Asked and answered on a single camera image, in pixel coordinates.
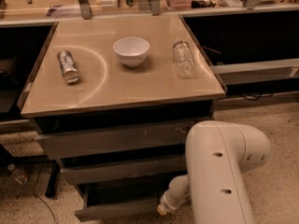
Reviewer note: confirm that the grey bottom drawer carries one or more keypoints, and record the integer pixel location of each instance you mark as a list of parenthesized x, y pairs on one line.
[(124, 197)]

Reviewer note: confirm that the grey drawer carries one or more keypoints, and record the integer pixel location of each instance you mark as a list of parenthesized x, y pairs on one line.
[(115, 139), (124, 169), (124, 197)]

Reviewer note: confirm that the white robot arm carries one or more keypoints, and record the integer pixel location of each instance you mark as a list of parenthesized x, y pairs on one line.
[(217, 154)]

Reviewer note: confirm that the drawer cabinet with beige top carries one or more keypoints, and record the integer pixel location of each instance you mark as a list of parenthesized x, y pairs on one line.
[(110, 94)]

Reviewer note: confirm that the grey top drawer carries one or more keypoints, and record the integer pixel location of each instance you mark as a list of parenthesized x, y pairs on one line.
[(115, 139)]

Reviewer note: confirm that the grey middle drawer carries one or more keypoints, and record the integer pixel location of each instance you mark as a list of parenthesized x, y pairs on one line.
[(124, 169)]

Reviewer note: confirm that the clear plastic bottle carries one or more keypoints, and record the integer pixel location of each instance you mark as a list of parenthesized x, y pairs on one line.
[(183, 59)]

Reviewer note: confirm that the white ceramic bowl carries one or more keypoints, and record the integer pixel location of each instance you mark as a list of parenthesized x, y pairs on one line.
[(131, 51)]

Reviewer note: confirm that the silver metal can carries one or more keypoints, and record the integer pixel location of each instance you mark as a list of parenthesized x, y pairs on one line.
[(68, 68)]

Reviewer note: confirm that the grey horizontal beam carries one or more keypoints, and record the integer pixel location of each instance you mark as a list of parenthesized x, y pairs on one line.
[(243, 73)]

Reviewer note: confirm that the black table leg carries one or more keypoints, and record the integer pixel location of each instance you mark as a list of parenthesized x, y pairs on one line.
[(53, 181)]

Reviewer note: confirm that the small bottle on floor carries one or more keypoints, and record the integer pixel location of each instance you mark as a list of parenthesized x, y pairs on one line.
[(18, 174)]

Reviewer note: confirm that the grey metal post left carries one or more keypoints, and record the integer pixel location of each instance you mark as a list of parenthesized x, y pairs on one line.
[(85, 9)]

